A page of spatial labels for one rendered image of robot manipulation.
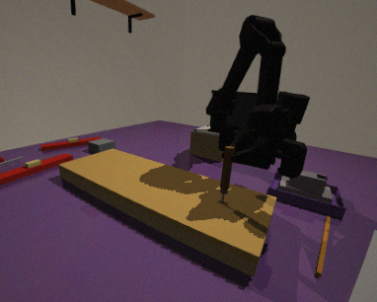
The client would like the tan wooden floor panel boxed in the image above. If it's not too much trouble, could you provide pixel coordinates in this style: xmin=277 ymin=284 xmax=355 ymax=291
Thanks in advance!
xmin=58 ymin=149 xmax=276 ymax=277

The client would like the purple shallow tray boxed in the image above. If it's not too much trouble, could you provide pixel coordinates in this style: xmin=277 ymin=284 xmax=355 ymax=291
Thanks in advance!
xmin=268 ymin=173 xmax=346 ymax=218

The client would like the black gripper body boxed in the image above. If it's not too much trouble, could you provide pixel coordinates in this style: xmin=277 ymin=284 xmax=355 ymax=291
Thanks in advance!
xmin=219 ymin=124 xmax=307 ymax=179

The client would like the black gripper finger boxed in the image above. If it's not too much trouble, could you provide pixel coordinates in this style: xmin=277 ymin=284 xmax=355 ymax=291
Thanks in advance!
xmin=222 ymin=130 xmax=247 ymax=159
xmin=231 ymin=136 xmax=274 ymax=170

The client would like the orange thin bar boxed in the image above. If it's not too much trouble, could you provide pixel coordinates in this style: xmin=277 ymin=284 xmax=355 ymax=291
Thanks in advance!
xmin=316 ymin=216 xmax=331 ymax=277

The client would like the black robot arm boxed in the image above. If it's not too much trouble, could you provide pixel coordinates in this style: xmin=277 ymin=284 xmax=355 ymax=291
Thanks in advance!
xmin=206 ymin=15 xmax=310 ymax=141

